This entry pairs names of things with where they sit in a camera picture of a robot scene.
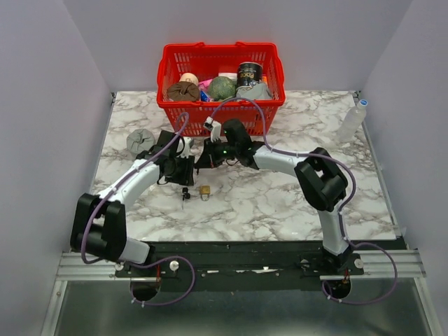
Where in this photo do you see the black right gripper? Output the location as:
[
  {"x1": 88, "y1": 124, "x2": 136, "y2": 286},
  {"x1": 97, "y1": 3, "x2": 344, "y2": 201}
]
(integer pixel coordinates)
[{"x1": 195, "y1": 136, "x2": 239, "y2": 169}]

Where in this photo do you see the black head key bunch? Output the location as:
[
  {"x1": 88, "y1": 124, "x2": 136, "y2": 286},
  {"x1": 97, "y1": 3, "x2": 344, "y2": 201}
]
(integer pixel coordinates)
[{"x1": 181, "y1": 187, "x2": 191, "y2": 209}]

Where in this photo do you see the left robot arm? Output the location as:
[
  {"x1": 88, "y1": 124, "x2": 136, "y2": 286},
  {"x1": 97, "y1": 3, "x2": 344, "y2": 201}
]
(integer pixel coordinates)
[{"x1": 70, "y1": 130, "x2": 195, "y2": 277}]

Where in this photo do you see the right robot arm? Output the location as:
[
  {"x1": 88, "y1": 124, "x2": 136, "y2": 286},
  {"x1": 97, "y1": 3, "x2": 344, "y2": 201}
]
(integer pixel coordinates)
[{"x1": 195, "y1": 119, "x2": 352, "y2": 274}]

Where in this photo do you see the brass padlock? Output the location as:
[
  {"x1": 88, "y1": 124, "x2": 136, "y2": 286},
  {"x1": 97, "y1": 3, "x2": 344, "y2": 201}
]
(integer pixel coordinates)
[{"x1": 199, "y1": 185, "x2": 211, "y2": 202}]

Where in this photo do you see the grey wrapped roll on table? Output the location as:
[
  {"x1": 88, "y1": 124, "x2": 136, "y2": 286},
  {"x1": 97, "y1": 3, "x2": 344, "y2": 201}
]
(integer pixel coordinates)
[{"x1": 126, "y1": 129, "x2": 155, "y2": 156}]

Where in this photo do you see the brown wrapped roll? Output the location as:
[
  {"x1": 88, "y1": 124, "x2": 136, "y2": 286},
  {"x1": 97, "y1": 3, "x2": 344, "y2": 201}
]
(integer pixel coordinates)
[{"x1": 167, "y1": 81, "x2": 200, "y2": 102}]

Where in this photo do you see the pink packet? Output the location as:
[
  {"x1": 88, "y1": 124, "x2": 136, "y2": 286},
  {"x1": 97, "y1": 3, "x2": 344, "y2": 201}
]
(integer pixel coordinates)
[{"x1": 198, "y1": 79, "x2": 213, "y2": 102}]

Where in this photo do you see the green round ball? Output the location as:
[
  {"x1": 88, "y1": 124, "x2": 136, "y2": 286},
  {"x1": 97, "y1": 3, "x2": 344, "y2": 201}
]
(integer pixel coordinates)
[{"x1": 207, "y1": 76, "x2": 236, "y2": 101}]

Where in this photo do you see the beige egg shaped object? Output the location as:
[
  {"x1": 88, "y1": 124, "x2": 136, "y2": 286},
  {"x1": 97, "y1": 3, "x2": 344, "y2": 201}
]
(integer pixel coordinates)
[{"x1": 179, "y1": 73, "x2": 199, "y2": 85}]

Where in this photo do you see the grey wrapped roll in basket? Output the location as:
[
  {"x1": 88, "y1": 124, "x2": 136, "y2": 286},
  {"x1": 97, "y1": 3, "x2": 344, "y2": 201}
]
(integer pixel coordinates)
[{"x1": 235, "y1": 83, "x2": 272, "y2": 100}]

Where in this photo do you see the black can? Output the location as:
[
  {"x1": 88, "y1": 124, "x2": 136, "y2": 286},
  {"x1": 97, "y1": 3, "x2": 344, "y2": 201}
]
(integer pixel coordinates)
[{"x1": 237, "y1": 62, "x2": 263, "y2": 88}]

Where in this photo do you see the red plastic basket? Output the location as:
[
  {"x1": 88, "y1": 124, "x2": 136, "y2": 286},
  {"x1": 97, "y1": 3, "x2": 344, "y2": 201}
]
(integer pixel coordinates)
[{"x1": 157, "y1": 41, "x2": 286, "y2": 137}]

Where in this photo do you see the clear plastic bottle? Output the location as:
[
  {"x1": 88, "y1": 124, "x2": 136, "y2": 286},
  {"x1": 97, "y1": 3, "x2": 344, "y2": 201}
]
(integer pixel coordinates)
[{"x1": 337, "y1": 99, "x2": 368, "y2": 143}]

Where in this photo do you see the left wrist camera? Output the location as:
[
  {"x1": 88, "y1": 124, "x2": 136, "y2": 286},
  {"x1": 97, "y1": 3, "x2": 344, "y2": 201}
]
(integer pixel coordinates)
[{"x1": 180, "y1": 136, "x2": 194, "y2": 158}]

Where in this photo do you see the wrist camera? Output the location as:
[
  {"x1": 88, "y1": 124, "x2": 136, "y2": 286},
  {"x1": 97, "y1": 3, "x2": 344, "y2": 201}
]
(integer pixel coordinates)
[
  {"x1": 203, "y1": 116, "x2": 221, "y2": 142},
  {"x1": 180, "y1": 136, "x2": 194, "y2": 158}
]

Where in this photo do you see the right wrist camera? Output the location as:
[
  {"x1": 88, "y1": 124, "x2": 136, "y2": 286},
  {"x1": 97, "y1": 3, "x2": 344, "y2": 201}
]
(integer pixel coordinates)
[{"x1": 203, "y1": 116, "x2": 221, "y2": 142}]

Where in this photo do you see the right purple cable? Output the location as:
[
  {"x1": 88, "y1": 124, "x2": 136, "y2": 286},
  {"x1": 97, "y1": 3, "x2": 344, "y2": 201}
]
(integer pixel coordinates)
[{"x1": 209, "y1": 97, "x2": 400, "y2": 305}]

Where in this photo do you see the purple cable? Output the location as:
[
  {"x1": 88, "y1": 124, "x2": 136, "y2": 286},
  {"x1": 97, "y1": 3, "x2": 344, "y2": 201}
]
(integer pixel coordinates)
[
  {"x1": 209, "y1": 97, "x2": 400, "y2": 305},
  {"x1": 80, "y1": 111, "x2": 197, "y2": 308}
]

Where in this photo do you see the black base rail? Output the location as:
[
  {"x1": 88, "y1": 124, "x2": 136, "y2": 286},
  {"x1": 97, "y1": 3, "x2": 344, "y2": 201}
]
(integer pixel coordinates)
[{"x1": 115, "y1": 241, "x2": 364, "y2": 293}]

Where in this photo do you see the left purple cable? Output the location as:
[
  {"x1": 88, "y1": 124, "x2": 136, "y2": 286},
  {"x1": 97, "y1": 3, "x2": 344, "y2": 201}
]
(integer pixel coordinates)
[{"x1": 80, "y1": 111, "x2": 197, "y2": 308}]

